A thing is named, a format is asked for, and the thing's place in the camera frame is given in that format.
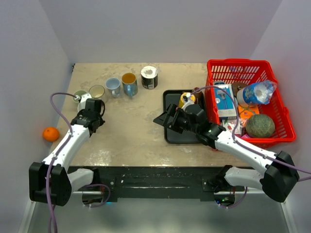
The blue butterfly mug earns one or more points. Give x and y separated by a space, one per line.
129 83

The brown mug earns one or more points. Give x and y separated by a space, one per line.
198 95

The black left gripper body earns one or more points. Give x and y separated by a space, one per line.
101 121

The small snack packet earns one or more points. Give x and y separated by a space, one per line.
230 124

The razor package box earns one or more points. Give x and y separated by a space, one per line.
225 107

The green mug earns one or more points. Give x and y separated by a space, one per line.
78 95

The orange fruit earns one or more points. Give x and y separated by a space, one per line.
50 134

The red plastic basket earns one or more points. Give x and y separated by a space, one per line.
253 71

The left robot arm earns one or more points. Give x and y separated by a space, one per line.
49 181

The toilet paper roll pack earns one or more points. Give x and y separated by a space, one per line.
256 93

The yellow mug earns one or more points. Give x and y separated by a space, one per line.
181 102

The cream enamel mug black rim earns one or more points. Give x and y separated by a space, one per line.
97 91

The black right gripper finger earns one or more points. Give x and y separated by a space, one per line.
162 119
171 110

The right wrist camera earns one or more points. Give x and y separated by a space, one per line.
188 99

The green melon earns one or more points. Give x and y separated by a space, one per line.
260 126

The black tray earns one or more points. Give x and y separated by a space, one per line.
171 137

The orange packet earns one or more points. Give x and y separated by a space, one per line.
248 111

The black can with white lid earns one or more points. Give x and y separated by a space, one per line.
149 77

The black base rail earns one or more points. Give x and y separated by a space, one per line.
154 182

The light blue footed mug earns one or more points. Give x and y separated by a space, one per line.
114 86

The brown tape roll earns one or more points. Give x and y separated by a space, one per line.
236 86

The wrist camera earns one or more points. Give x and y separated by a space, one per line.
188 99
83 100

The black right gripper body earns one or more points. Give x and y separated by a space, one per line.
180 122

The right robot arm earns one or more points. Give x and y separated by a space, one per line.
272 173

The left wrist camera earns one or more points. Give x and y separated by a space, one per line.
83 100

